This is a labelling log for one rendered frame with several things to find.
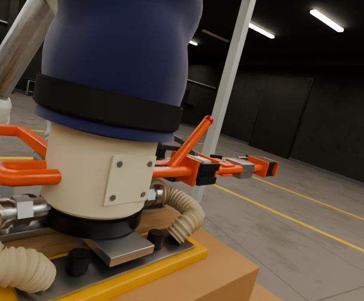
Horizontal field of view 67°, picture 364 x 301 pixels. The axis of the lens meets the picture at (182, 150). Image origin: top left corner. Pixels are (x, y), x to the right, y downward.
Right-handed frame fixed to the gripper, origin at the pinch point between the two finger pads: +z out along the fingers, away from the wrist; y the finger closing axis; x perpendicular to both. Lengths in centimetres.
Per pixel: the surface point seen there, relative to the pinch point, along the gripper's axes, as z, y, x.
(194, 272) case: 16.2, 13.3, 14.7
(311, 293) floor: 6, 108, -189
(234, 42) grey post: -163, -102, -242
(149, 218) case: -2.5, 13.0, 8.7
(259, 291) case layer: 6, 54, -58
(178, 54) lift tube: 10.7, -20.0, 24.5
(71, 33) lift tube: 2.7, -18.9, 35.7
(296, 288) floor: -5, 108, -184
